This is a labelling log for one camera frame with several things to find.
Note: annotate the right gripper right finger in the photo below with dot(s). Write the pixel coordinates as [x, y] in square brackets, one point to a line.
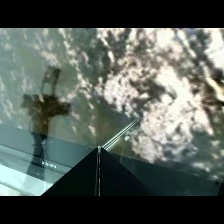
[123, 181]

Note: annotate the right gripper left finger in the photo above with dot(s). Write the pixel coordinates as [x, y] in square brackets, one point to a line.
[80, 180]

